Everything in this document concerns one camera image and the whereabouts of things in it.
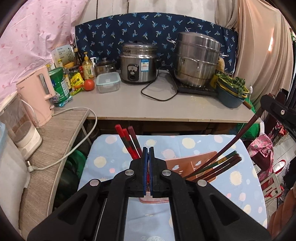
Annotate pink printed curtain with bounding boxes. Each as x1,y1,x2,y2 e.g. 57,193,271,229
0,0,90,102

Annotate white appliance with clear top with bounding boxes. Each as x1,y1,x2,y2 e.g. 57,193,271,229
0,94,43,154

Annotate green chopstick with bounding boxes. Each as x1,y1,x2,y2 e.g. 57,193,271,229
184,150,238,180

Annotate navy printed cloth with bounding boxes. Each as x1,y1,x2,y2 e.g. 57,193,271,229
74,13,238,75

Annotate blue basin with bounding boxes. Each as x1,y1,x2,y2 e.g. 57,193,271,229
216,80,247,109

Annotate silver rice cooker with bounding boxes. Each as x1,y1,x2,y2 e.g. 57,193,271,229
119,42,161,84

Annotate pink perforated utensil basket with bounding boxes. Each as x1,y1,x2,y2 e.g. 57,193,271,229
139,151,222,204

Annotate glass container with teal lid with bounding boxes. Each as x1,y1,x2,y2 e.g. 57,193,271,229
95,72,121,93

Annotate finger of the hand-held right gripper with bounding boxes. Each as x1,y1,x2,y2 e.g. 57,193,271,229
260,93,296,127

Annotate dark red chopstick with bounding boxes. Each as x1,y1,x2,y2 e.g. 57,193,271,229
191,154,241,181
190,109,264,180
128,126,143,160
199,158,243,182

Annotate stainless steamer pot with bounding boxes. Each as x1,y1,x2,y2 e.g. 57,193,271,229
166,32,228,88

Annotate pink electric kettle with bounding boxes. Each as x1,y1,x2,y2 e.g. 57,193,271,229
16,65,56,127

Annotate bright red chopstick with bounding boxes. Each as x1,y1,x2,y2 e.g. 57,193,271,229
122,128,140,160
115,124,137,160

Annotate brown cloth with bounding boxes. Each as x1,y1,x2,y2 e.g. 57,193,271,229
267,192,296,237

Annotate blue dotted tablecloth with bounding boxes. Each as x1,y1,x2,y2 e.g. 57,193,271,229
77,133,269,241

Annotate small pot with glass lid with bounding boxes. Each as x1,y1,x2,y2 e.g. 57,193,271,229
94,57,117,75

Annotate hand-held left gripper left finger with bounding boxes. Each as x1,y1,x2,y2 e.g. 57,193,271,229
26,146,148,241

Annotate red white metal frame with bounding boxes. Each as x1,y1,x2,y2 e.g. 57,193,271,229
261,160,289,204

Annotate yellow snack packet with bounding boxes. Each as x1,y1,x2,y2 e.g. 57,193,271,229
70,72,84,90

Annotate yellow oil bottle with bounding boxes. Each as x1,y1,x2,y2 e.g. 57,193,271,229
82,52,95,80

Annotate dark wooden chair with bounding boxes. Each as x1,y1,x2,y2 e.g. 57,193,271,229
276,88,296,112

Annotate black power cord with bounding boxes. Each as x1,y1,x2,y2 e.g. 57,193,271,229
141,70,178,102

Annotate green plastic bottle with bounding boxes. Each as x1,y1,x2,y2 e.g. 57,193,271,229
47,65,73,107

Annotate grey kitchen counter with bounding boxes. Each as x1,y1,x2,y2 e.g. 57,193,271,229
54,70,260,123

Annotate leafy green vegetables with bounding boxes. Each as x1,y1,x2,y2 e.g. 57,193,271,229
215,72,247,95

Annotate wood grain side shelf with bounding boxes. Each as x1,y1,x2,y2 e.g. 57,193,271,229
18,109,90,239

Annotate dark sauce bottle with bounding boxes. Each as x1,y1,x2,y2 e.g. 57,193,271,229
73,47,82,66

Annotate black induction cooktop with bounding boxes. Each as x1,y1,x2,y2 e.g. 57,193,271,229
170,71,219,97

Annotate white power cable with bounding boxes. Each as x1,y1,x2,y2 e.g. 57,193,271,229
26,107,97,173

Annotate white carton box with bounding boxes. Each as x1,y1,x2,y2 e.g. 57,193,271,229
51,45,74,67

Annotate pink patterned cloth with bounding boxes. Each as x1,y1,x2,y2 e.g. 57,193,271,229
246,134,278,172

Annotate beige curtain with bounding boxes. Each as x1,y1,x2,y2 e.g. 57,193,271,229
214,0,294,112

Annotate green bag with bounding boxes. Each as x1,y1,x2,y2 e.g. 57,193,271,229
239,97,262,141

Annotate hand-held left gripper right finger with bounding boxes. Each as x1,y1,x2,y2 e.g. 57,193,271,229
149,146,272,241

